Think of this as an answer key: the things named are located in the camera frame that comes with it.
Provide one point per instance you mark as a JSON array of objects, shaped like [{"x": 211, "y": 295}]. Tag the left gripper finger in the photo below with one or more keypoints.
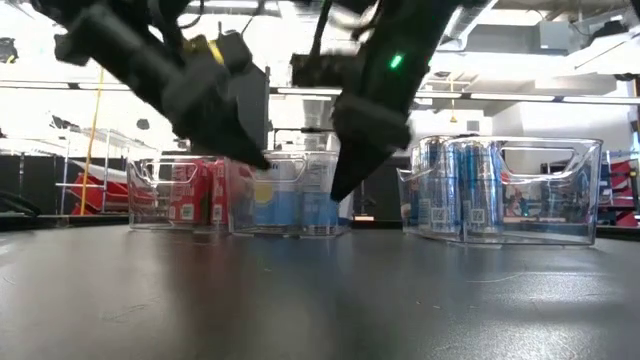
[
  {"x": 252, "y": 110},
  {"x": 235, "y": 142}
]

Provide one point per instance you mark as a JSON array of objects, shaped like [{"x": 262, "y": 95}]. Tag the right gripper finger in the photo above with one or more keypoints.
[
  {"x": 372, "y": 160},
  {"x": 347, "y": 167}
]

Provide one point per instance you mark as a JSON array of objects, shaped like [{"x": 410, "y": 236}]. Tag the blue silver Red Bull can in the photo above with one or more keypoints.
[
  {"x": 437, "y": 190},
  {"x": 415, "y": 175},
  {"x": 481, "y": 190}
]

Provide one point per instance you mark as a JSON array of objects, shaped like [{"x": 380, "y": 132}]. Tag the white blue Spindrift can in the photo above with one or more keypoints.
[
  {"x": 315, "y": 212},
  {"x": 275, "y": 200}
]

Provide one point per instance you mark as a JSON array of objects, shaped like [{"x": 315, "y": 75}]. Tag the clear plastic bin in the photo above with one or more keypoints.
[
  {"x": 580, "y": 200},
  {"x": 240, "y": 220},
  {"x": 135, "y": 200}
]

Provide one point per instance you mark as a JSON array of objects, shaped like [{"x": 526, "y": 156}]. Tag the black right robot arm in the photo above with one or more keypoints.
[{"x": 400, "y": 30}]

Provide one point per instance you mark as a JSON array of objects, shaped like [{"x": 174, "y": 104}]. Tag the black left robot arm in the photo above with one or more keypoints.
[{"x": 115, "y": 45}]

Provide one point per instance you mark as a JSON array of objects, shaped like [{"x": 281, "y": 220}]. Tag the small yellow tag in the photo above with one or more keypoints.
[{"x": 216, "y": 52}]

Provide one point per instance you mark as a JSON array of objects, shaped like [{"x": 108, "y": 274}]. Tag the black round fixture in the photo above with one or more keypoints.
[{"x": 143, "y": 124}]

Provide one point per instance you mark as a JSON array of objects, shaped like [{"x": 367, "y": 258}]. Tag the long ceiling light strip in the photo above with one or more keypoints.
[{"x": 510, "y": 96}]

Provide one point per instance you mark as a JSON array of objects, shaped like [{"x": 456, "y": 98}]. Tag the black ceiling device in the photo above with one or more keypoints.
[{"x": 7, "y": 50}]

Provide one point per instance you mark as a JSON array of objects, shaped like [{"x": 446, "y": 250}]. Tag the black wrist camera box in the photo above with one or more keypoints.
[
  {"x": 234, "y": 50},
  {"x": 320, "y": 70}
]

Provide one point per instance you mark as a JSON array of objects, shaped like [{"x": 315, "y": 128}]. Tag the square wall vent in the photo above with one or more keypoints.
[{"x": 473, "y": 125}]

